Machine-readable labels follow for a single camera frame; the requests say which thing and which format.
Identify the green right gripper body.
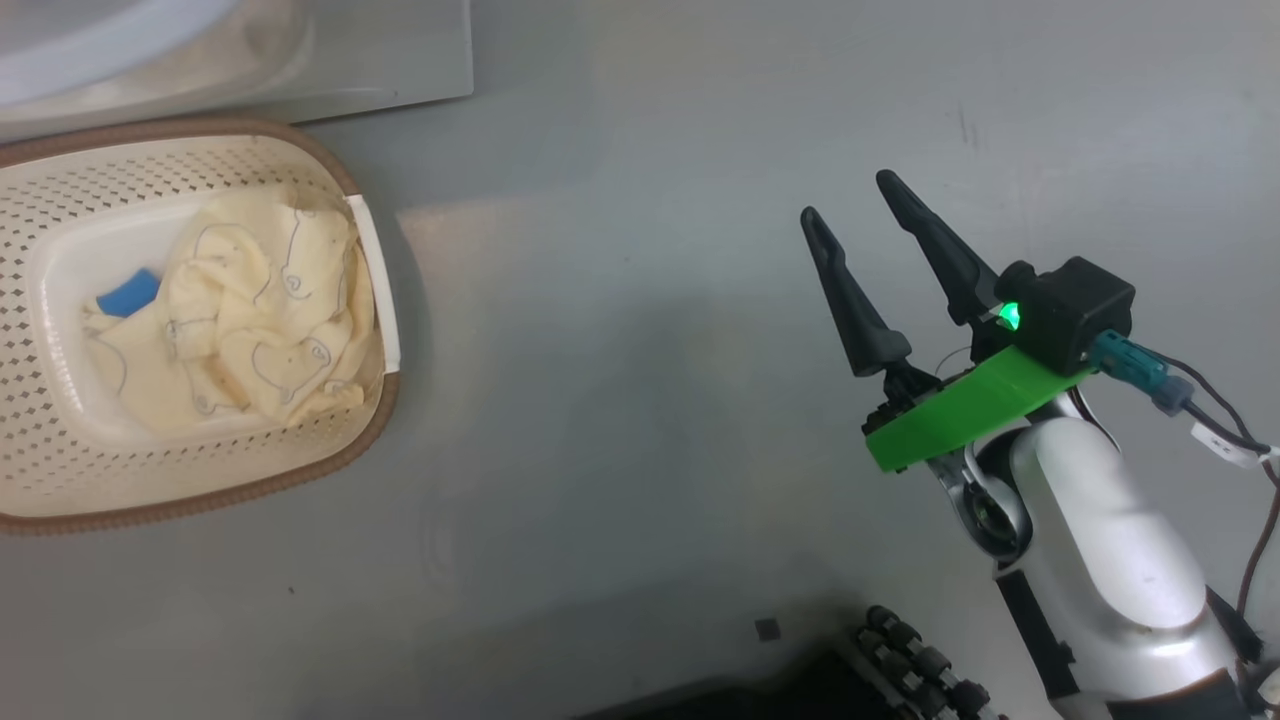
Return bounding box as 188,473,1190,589
862,345,1096,473

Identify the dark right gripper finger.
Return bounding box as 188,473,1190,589
800,207,913,378
876,169,1001,328

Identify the cream garment with outlined bears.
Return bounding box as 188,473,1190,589
80,188,379,438

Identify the white front-load washing machine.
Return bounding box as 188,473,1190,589
0,0,475,141

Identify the cream basket with brown rim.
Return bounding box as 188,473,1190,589
0,115,403,536

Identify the teal right camera cable connector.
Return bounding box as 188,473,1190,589
1088,330,1196,416

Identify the thin dark right arm cable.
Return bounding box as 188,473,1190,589
1140,345,1280,626

